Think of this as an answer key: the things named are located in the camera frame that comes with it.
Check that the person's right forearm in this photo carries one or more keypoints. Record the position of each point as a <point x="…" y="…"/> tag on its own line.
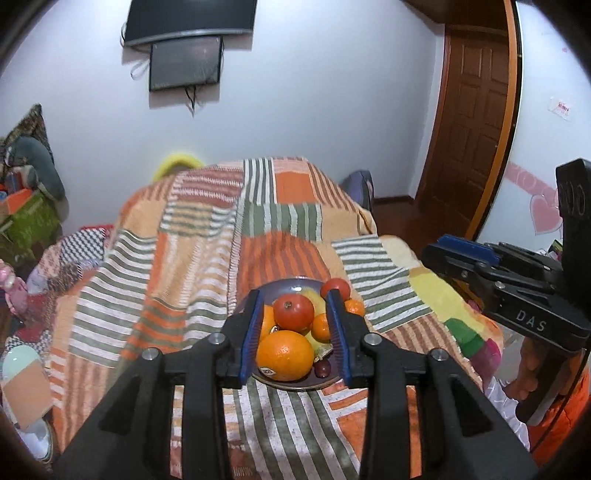
<point x="568" y="415"/>

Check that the small tangerine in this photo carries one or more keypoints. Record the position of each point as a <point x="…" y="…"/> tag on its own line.
<point x="322" y="327"/>
<point x="354" y="307"/>

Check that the purple backpack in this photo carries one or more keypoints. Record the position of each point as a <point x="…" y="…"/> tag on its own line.
<point x="358" y="189"/>

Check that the colourful fleece blanket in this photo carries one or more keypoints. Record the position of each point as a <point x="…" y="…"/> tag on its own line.
<point x="443" y="304"/>

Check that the brown wooden door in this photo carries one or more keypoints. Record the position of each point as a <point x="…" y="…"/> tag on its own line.
<point x="471" y="138"/>

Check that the checked quilt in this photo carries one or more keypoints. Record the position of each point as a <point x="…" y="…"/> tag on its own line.
<point x="78" y="249"/>

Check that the red tomato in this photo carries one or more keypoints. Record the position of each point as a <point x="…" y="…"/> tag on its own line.
<point x="335" y="287"/>
<point x="293" y="311"/>

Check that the purple plate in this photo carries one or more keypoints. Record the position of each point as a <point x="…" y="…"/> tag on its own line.
<point x="286" y="288"/>

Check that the striped patchwork blanket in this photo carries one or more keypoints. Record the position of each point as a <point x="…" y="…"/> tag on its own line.
<point x="194" y="258"/>

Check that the pink rabbit figure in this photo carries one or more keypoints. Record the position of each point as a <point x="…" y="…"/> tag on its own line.
<point x="11" y="286"/>

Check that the orange box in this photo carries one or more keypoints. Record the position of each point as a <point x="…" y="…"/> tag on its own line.
<point x="21" y="201"/>

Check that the small black wall monitor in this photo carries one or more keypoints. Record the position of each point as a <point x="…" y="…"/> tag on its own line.
<point x="184" y="64"/>

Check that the small door sticker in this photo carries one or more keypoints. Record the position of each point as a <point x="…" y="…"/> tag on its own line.
<point x="561" y="110"/>

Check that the wall-mounted black television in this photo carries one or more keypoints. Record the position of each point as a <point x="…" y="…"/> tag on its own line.
<point x="189" y="18"/>

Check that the white heart-print sliding door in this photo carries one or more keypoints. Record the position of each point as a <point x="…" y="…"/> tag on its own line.
<point x="545" y="92"/>

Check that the pale green dish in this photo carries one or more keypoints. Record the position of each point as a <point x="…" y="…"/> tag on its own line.
<point x="18" y="357"/>

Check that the dark red plum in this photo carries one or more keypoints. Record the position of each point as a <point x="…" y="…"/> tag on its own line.
<point x="322" y="368"/>

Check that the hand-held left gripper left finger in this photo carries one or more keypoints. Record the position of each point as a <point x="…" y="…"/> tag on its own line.
<point x="251" y="341"/>

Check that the person's right hand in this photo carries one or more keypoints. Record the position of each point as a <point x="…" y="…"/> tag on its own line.
<point x="518" y="374"/>

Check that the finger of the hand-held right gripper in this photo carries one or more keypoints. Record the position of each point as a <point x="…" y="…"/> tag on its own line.
<point x="466" y="244"/>
<point x="445" y="261"/>

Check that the white frilly cloth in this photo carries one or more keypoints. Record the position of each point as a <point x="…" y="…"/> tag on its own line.
<point x="503" y="406"/>

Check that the orange paper envelope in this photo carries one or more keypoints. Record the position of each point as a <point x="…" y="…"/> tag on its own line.
<point x="27" y="394"/>

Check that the patterned dark cushion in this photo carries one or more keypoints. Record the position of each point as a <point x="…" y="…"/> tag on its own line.
<point x="30" y="124"/>

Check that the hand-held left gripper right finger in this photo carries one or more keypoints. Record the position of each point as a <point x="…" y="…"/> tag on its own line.
<point x="337" y="341"/>

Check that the large orange with sticker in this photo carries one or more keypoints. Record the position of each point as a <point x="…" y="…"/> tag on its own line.
<point x="284" y="355"/>

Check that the white bowl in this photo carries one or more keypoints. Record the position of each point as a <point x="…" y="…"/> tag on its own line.
<point x="39" y="441"/>

